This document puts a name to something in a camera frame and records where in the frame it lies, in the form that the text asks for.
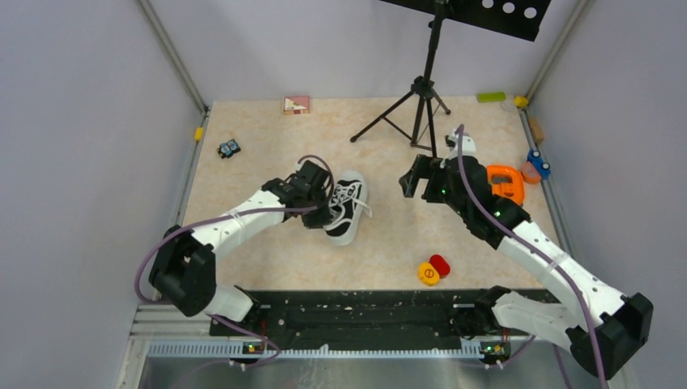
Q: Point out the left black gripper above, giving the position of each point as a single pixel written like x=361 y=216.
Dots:
x=322 y=220

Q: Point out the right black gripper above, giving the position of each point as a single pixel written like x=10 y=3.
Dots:
x=424 y=167

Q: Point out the white shoelace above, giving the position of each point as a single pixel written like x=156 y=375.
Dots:
x=353 y=192

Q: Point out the black white canvas sneaker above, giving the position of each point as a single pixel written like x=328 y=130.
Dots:
x=343 y=227

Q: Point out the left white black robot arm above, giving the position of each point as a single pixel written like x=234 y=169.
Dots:
x=185 y=263

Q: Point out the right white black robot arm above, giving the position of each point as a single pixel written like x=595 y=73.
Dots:
x=601 y=327

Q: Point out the red plastic cylinder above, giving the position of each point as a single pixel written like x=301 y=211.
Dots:
x=440 y=264

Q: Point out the pink tangram puzzle box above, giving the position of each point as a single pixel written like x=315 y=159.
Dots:
x=294 y=105

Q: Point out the black tripod stand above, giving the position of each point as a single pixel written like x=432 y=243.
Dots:
x=422 y=87

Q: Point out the orange translucent cup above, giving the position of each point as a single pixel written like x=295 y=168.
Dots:
x=530 y=174

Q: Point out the small blue black toy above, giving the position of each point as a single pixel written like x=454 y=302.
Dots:
x=228 y=149

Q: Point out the yellow plastic cylinder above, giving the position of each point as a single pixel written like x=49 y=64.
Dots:
x=427 y=274

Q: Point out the blue toy car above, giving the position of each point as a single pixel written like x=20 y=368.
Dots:
x=542 y=167

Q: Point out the green rectangular block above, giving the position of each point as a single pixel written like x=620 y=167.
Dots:
x=490 y=97

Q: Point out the yellow corner block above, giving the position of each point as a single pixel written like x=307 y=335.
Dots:
x=521 y=102

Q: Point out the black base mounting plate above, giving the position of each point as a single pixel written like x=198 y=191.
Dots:
x=378 y=320

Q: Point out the black perforated stand tray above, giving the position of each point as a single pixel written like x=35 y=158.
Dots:
x=519 y=18

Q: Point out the wooden block on frame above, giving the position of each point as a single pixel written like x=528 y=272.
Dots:
x=537 y=131

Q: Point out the white slotted cable duct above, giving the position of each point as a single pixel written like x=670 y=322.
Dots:
x=229 y=349

